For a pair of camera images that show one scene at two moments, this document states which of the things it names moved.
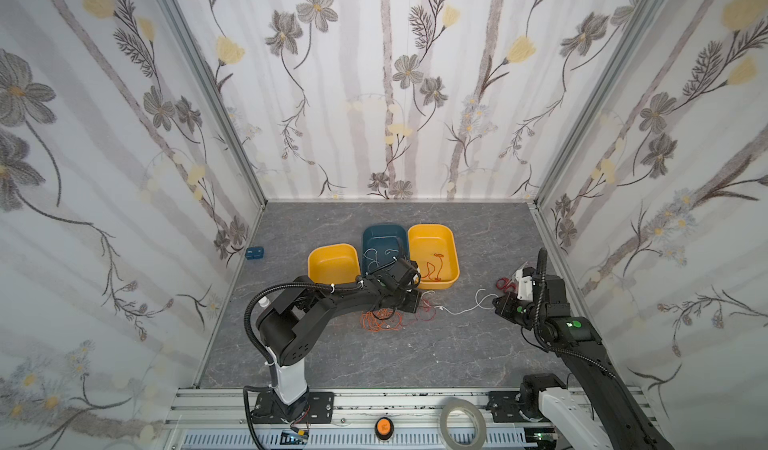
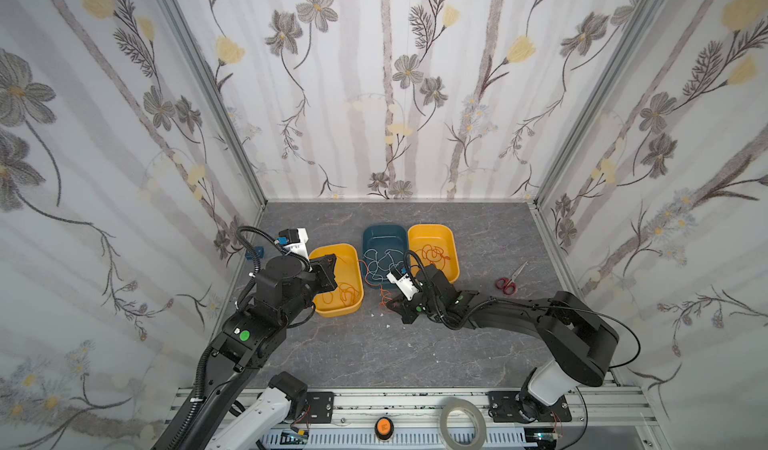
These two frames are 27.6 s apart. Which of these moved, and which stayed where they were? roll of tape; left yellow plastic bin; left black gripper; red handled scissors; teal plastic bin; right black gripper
Moved: right black gripper; left black gripper
Stayed: roll of tape; red handled scissors; left yellow plastic bin; teal plastic bin
